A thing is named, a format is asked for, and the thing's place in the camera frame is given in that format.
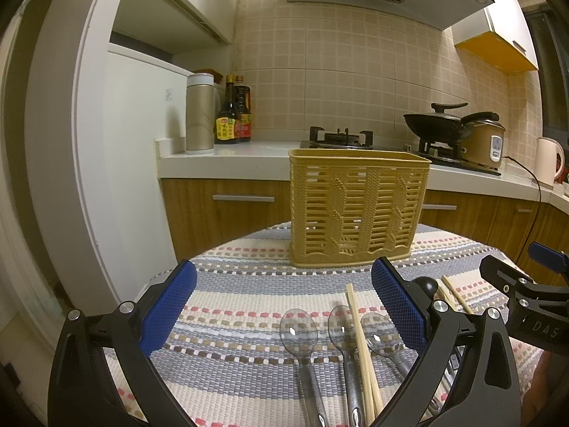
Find beige thermos flask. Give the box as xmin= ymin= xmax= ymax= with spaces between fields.
xmin=185 ymin=72 xmax=216 ymax=152

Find black power cable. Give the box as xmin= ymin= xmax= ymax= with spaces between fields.
xmin=501 ymin=154 xmax=544 ymax=250

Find wooden chopstick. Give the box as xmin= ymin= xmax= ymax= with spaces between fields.
xmin=437 ymin=285 xmax=457 ymax=311
xmin=442 ymin=276 xmax=474 ymax=314

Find yellow plastic utensil basket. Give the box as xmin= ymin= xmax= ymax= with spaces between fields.
xmin=288 ymin=148 xmax=430 ymax=268

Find red label sauce bottle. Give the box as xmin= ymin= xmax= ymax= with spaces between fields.
xmin=234 ymin=75 xmax=252 ymax=142

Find brown rice cooker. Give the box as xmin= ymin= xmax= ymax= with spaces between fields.
xmin=459 ymin=120 xmax=505 ymax=170

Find striped woven table mat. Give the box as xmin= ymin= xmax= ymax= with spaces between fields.
xmin=102 ymin=221 xmax=546 ymax=427

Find wooden base cabinets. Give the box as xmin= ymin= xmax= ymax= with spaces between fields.
xmin=160 ymin=178 xmax=568 ymax=285

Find white upper left cabinet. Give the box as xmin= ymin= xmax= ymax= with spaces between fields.
xmin=113 ymin=0 xmax=237 ymax=55

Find white refrigerator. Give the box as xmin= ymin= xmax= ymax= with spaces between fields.
xmin=103 ymin=43 xmax=190 ymax=300

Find orange bottom wall cabinet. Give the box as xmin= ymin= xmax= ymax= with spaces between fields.
xmin=452 ymin=0 xmax=540 ymax=75

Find black gas stove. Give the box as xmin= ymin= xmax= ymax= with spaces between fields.
xmin=299 ymin=126 xmax=500 ymax=176

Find pink electric kettle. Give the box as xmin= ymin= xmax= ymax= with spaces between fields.
xmin=534 ymin=137 xmax=565 ymax=187

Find wooden chopstick across spoons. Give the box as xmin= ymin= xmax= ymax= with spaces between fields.
xmin=346 ymin=283 xmax=384 ymax=426

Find black wok with lid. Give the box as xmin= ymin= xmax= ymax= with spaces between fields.
xmin=403 ymin=102 xmax=500 ymax=144

